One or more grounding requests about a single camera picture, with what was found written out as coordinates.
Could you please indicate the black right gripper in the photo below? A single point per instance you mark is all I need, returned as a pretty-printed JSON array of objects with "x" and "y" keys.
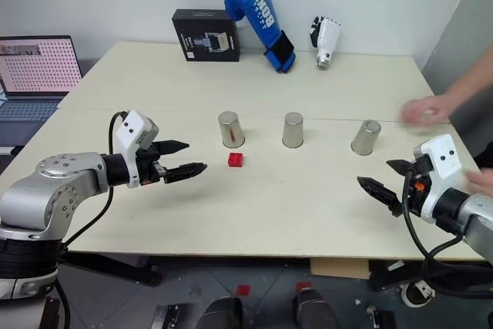
[{"x": 415, "y": 198}]

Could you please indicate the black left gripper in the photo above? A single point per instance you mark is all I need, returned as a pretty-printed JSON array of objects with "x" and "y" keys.
[{"x": 148, "y": 165}]

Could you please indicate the person's bare forearm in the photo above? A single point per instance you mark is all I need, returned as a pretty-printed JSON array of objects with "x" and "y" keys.
[{"x": 471, "y": 82}]

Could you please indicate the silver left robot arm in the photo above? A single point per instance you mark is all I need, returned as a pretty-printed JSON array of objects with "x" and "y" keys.
[{"x": 58, "y": 190}]

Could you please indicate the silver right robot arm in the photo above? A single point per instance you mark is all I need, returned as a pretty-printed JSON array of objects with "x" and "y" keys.
[{"x": 475, "y": 213}]

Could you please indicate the person's bare hand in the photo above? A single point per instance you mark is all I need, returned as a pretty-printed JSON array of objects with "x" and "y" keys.
[
  {"x": 423, "y": 109},
  {"x": 481, "y": 182}
]

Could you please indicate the upturned steel cup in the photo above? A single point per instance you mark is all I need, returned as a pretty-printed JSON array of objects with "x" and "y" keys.
[
  {"x": 366, "y": 138},
  {"x": 292, "y": 130},
  {"x": 231, "y": 130}
]

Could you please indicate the red toy brick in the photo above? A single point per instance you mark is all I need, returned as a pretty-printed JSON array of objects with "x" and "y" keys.
[{"x": 236, "y": 160}]

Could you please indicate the brown cardboard piece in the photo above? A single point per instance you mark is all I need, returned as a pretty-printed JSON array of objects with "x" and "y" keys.
[{"x": 339, "y": 268}]

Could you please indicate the white tape roll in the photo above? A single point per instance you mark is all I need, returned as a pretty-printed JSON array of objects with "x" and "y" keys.
[{"x": 418, "y": 294}]

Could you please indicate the black product box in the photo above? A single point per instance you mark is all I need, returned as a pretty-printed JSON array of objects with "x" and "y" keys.
[{"x": 208, "y": 38}]

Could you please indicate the red floor marker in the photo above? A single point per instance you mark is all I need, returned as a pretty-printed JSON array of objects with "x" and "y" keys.
[
  {"x": 243, "y": 290},
  {"x": 303, "y": 286}
]

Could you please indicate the dark rounded shape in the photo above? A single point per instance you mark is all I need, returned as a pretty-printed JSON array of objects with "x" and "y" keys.
[
  {"x": 223, "y": 313},
  {"x": 314, "y": 309}
]

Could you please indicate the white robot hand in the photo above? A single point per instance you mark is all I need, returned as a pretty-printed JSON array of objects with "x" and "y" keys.
[{"x": 327, "y": 38}]

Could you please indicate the blue boxing glove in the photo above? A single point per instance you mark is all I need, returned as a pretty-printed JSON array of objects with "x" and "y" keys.
[{"x": 258, "y": 13}]

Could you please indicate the open laptop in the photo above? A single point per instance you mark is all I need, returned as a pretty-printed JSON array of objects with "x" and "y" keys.
[{"x": 36, "y": 67}]

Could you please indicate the silver robot body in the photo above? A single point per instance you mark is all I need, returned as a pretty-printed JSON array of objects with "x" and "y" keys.
[{"x": 23, "y": 302}]

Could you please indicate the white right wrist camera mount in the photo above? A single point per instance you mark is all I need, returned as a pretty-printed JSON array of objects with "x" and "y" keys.
[{"x": 443, "y": 167}]

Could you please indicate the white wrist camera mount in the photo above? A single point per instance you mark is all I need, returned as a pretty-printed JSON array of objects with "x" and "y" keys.
[
  {"x": 133, "y": 128},
  {"x": 443, "y": 167}
]

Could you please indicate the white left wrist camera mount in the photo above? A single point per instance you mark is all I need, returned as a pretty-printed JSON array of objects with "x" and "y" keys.
[{"x": 133, "y": 128}]

